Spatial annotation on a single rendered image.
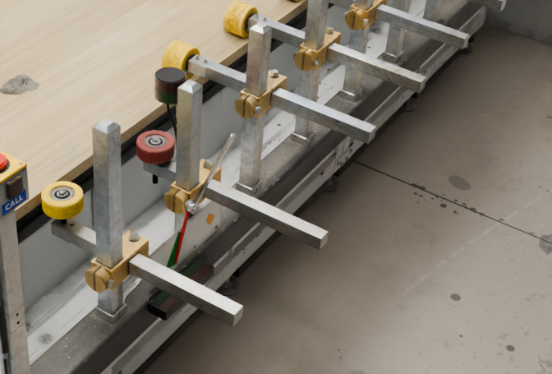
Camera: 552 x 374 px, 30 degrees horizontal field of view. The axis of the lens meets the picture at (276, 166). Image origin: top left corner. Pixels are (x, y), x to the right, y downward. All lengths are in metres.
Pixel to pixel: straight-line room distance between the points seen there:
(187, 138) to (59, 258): 0.41
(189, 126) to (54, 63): 0.54
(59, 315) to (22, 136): 0.38
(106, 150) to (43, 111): 0.51
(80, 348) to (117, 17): 0.95
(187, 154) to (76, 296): 0.41
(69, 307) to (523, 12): 2.93
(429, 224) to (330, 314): 0.57
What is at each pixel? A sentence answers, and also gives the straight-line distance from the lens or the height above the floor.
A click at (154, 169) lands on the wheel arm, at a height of 0.85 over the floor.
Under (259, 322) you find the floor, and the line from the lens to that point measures 3.05.
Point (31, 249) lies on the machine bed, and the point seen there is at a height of 0.76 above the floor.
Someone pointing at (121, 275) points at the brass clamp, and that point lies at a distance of 1.99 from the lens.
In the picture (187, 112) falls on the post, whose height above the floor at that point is 1.06.
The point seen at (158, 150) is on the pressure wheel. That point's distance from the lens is 2.14.
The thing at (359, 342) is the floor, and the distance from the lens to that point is 3.04.
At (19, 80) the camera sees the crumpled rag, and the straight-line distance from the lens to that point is 2.36.
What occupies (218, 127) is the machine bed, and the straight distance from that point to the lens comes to 2.59.
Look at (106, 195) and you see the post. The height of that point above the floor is 1.02.
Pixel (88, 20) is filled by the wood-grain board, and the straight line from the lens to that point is 2.62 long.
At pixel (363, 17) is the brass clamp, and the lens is 2.59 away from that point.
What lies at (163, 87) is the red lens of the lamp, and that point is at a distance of 1.98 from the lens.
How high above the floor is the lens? 2.17
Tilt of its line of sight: 37 degrees down
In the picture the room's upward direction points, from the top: 5 degrees clockwise
